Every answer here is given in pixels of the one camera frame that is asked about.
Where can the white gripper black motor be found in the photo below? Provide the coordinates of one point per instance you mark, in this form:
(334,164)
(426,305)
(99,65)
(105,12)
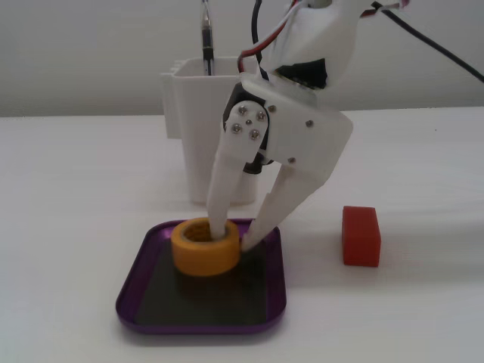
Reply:
(302,130)

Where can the yellow tape roll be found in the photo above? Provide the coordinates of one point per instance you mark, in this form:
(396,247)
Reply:
(204,259)

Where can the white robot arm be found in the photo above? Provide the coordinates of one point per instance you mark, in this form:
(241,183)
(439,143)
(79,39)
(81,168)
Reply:
(321,34)

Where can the white plastic box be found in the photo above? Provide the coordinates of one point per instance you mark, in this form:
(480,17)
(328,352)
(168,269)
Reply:
(193,132)

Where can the red rectangular block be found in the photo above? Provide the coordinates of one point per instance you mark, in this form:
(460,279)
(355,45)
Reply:
(361,238)

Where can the purple metal tray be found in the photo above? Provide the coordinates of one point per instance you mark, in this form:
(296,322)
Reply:
(211,304)

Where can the black clear ballpoint pen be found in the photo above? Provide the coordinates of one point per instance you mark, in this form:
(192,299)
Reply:
(207,45)

